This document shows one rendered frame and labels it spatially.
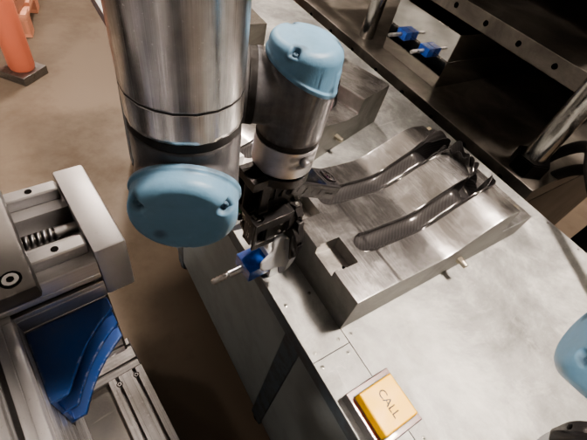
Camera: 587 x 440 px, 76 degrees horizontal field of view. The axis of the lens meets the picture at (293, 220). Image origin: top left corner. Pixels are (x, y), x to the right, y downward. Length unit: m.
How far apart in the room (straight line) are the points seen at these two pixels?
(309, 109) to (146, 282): 1.28
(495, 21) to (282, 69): 0.98
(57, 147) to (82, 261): 1.71
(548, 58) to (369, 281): 0.83
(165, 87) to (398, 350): 0.55
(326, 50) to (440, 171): 0.46
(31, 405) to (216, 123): 0.31
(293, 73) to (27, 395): 0.38
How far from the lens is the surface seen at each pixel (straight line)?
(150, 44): 0.21
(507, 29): 1.27
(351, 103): 0.94
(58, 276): 0.46
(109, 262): 0.47
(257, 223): 0.47
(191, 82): 0.21
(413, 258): 0.65
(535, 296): 0.88
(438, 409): 0.66
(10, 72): 2.64
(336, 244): 0.63
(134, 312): 1.52
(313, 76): 0.36
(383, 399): 0.58
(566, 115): 1.13
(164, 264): 1.61
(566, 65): 1.20
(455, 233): 0.72
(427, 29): 1.41
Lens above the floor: 1.35
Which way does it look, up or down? 49 degrees down
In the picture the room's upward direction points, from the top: 17 degrees clockwise
